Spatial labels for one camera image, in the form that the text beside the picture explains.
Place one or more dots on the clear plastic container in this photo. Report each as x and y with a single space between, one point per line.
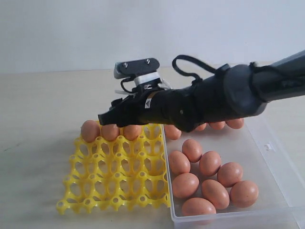
281 199

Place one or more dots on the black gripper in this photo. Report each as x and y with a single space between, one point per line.
176 107

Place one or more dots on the yellow plastic egg tray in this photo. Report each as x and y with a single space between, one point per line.
120 173

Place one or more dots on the brown egg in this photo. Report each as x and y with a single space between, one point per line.
179 163
185 185
110 132
172 132
197 207
217 125
131 132
244 194
216 193
90 130
229 174
235 123
192 149
210 163
201 127

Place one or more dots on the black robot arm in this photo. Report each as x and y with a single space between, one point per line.
230 93

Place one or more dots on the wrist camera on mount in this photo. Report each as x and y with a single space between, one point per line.
142 72

